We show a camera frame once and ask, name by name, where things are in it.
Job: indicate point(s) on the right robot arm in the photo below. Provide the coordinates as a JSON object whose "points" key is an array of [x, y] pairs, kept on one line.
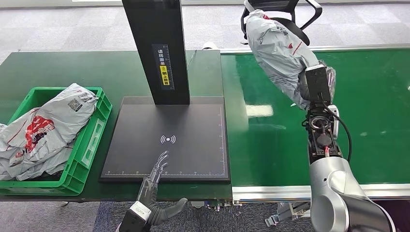
{"points": [[333, 195]]}

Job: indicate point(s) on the metal bracket under conveyor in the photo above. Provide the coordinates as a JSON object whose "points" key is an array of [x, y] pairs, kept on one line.
{"points": [[282, 215]]}

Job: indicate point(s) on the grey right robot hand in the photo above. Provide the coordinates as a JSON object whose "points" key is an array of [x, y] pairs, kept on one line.
{"points": [[332, 80]]}

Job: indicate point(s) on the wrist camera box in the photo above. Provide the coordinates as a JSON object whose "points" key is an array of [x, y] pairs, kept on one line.
{"points": [[317, 85], [136, 217]]}

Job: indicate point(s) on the grey courier bag red stripes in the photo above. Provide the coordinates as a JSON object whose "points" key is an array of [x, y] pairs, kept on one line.
{"points": [[278, 54]]}

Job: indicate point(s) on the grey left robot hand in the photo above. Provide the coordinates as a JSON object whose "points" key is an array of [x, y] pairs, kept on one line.
{"points": [[149, 192]]}

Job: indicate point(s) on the grey courier bag QR code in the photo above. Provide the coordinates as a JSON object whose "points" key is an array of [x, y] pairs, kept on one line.
{"points": [[57, 115]]}

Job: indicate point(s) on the green plastic crate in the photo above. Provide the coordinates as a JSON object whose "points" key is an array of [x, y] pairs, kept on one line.
{"points": [[86, 144]]}

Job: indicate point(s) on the aluminium conveyor frame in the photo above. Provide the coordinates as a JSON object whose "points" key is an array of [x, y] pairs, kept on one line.
{"points": [[288, 192]]}

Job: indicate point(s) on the black scanner machine with post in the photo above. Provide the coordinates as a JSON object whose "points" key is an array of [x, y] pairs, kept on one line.
{"points": [[166, 137]]}

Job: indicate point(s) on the white conveyor roller end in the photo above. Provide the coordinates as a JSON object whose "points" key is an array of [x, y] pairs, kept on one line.
{"points": [[209, 45]]}

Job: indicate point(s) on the green conveyor belt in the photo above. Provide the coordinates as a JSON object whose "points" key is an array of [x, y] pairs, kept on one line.
{"points": [[272, 144]]}

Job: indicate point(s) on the black office chair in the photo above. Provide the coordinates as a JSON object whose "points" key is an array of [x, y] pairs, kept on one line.
{"points": [[298, 32]]}

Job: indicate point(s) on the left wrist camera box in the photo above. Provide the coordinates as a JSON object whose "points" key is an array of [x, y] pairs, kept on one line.
{"points": [[136, 217]]}

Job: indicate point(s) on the metal connectors under table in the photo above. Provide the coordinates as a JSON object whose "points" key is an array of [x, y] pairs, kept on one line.
{"points": [[219, 205]]}

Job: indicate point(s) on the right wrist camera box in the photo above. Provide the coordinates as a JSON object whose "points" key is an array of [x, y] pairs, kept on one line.
{"points": [[317, 85]]}

